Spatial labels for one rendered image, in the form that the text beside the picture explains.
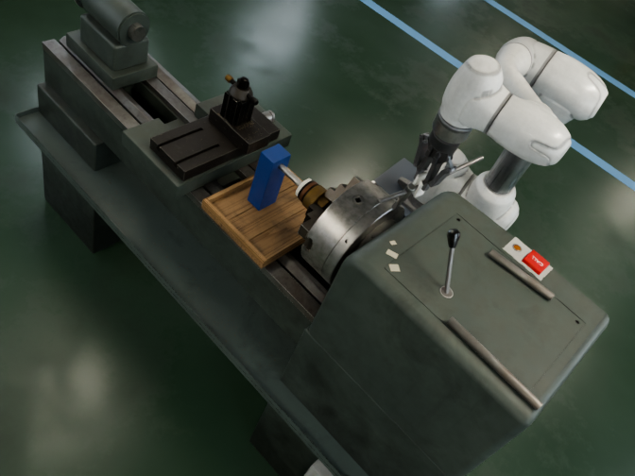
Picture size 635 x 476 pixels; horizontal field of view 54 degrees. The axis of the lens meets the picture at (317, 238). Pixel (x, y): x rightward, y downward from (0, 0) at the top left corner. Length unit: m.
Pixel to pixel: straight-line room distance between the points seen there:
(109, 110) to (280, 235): 0.78
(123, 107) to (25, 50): 1.72
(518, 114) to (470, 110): 0.10
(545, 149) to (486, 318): 0.47
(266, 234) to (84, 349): 1.05
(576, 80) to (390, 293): 0.81
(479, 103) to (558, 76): 0.56
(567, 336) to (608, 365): 1.95
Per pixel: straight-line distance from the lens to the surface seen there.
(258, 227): 2.05
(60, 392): 2.68
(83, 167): 2.63
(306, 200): 1.89
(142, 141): 2.19
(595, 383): 3.57
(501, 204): 2.29
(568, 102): 1.94
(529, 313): 1.72
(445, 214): 1.81
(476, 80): 1.39
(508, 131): 1.41
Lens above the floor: 2.41
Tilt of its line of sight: 47 degrees down
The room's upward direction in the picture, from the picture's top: 24 degrees clockwise
